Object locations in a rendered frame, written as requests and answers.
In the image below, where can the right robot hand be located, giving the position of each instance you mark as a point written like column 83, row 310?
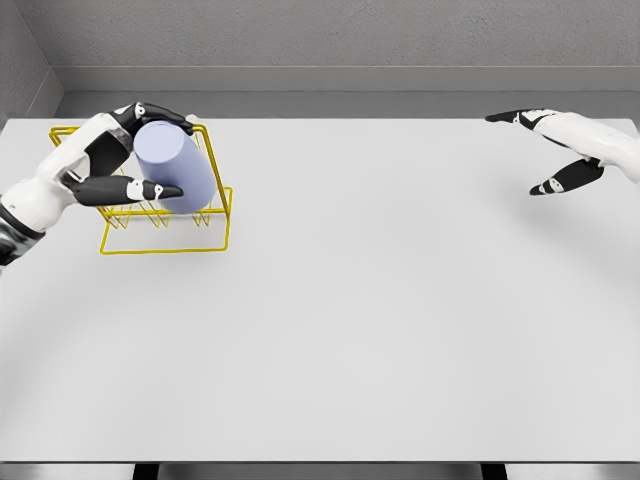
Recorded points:
column 575, row 131

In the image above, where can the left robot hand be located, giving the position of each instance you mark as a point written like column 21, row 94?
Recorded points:
column 65, row 160

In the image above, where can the lavender cup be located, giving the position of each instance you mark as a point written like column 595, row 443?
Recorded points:
column 172, row 165

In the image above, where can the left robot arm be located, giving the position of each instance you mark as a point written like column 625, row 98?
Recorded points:
column 25, row 205

